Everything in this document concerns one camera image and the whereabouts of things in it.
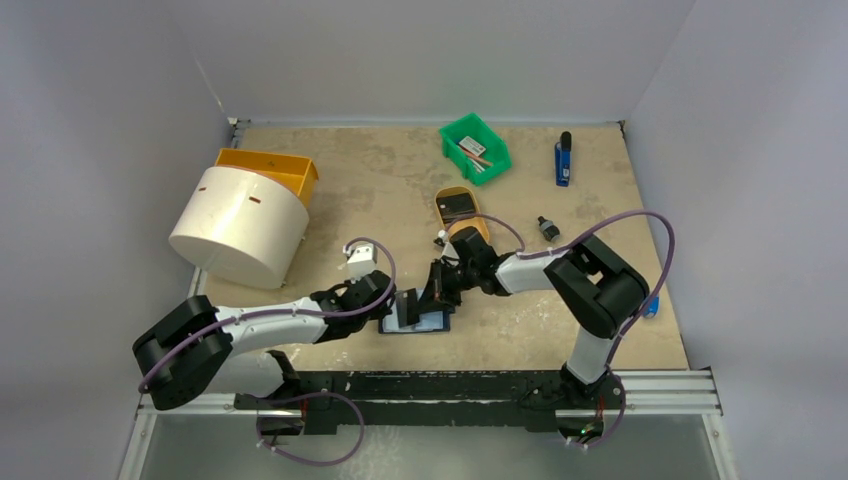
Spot blue leather card holder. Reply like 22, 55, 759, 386
378, 290, 453, 335

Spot black credit card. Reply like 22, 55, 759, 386
395, 288, 421, 328

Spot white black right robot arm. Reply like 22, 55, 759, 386
407, 227, 649, 407

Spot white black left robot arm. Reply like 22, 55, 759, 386
132, 270, 396, 410

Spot black VIP credit cards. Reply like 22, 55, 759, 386
436, 192, 477, 225

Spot tan oval plastic tray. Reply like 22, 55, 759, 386
435, 186, 490, 242

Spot items inside green bin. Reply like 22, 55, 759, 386
456, 136, 494, 173

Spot green plastic bin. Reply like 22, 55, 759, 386
439, 113, 512, 186

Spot white cylindrical container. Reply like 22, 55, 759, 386
169, 166, 309, 289

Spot yellow wooden box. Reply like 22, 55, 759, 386
215, 148, 319, 208

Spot blue stapler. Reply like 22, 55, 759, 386
554, 131, 572, 187

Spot small blue eraser block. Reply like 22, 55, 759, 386
642, 297, 660, 318

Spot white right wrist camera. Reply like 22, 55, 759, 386
434, 230, 459, 261

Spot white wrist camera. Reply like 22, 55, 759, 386
434, 230, 459, 261
343, 242, 378, 281

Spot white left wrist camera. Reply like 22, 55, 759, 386
343, 242, 378, 281

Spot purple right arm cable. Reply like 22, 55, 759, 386
445, 210, 677, 369

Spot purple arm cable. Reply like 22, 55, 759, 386
445, 210, 677, 369
137, 237, 397, 395

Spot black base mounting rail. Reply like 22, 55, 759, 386
234, 368, 626, 445

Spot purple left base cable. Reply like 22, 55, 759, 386
254, 389, 368, 468

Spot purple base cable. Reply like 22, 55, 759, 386
254, 389, 368, 468
563, 374, 629, 453

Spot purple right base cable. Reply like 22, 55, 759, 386
563, 374, 629, 453

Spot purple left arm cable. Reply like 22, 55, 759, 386
137, 237, 397, 395

